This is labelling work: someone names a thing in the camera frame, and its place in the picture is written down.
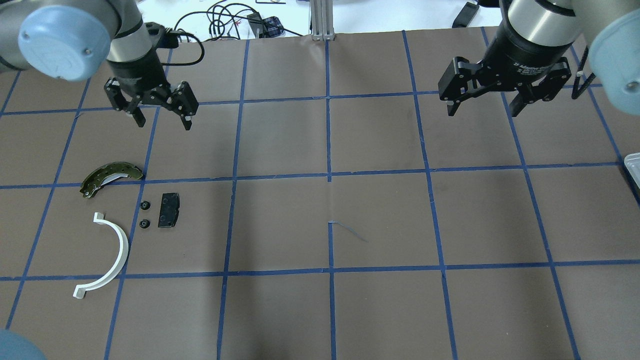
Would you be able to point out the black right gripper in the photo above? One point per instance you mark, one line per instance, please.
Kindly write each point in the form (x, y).
(520, 59)

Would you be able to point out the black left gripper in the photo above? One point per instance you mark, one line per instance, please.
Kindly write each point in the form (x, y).
(136, 77)

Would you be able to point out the small black bearing gear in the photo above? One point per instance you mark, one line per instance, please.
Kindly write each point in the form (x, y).
(144, 223)

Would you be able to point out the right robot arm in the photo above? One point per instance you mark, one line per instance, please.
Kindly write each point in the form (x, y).
(611, 32)

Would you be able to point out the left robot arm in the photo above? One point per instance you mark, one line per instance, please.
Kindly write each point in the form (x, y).
(71, 39)

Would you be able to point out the black power adapter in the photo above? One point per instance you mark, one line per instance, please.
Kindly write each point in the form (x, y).
(466, 14)

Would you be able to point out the olive brake shoe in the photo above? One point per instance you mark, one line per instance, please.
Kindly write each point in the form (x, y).
(108, 173)

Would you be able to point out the black brake pad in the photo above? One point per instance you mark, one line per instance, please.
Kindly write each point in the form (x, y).
(169, 210)

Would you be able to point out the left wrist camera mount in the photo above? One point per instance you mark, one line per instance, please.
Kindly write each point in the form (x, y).
(162, 37)

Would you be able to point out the aluminium frame post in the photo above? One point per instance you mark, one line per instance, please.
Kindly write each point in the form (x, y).
(322, 20)

